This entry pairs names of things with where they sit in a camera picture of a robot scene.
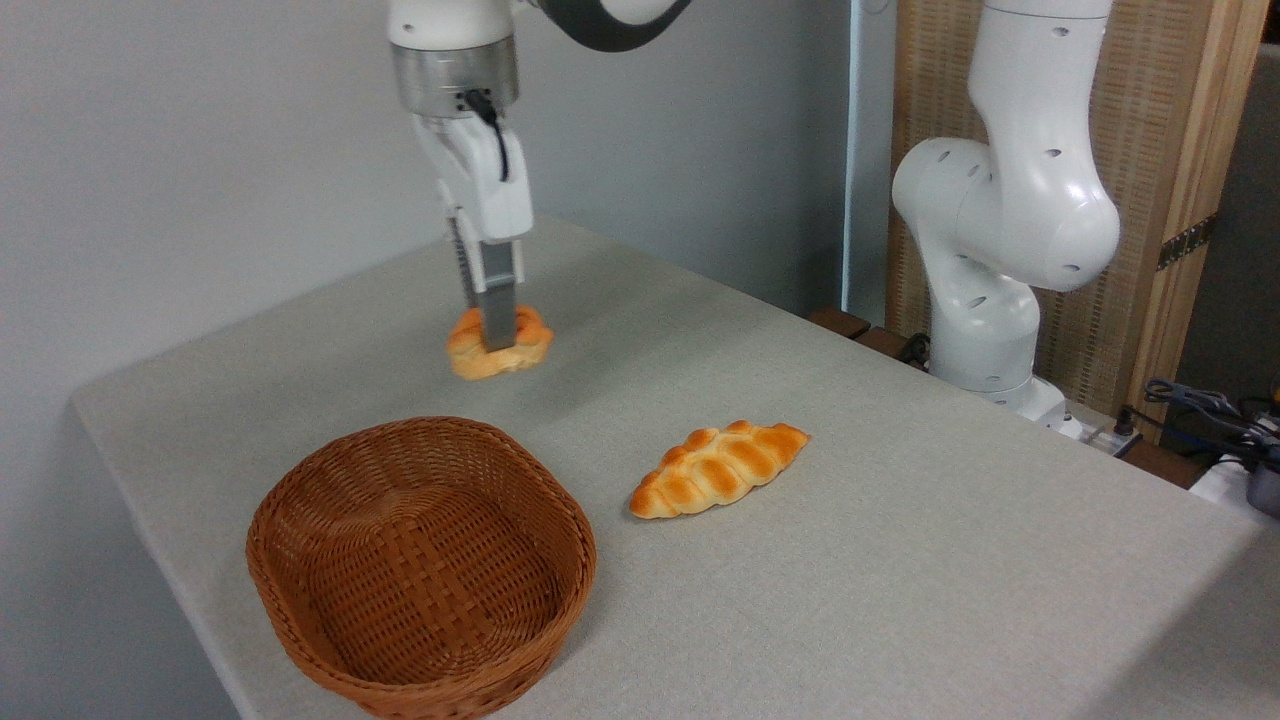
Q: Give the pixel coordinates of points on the white vertical trim strip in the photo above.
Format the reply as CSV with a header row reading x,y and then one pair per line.
x,y
852,150

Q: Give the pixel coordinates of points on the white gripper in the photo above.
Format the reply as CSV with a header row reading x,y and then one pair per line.
x,y
478,180

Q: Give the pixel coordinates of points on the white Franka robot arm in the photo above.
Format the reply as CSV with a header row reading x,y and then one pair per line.
x,y
1020,200

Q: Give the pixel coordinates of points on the round orange bread roll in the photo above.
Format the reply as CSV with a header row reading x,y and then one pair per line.
x,y
470,358

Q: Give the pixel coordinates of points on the brown wicker basket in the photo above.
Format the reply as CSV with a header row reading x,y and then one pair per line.
x,y
420,570

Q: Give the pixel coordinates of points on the metal screen hinge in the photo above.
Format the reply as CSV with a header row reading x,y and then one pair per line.
x,y
1188,241

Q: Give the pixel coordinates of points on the dark grey partition panel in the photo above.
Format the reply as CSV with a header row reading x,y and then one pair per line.
x,y
1240,250

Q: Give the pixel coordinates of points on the long braided bread loaf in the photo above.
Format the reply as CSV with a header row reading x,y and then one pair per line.
x,y
718,468

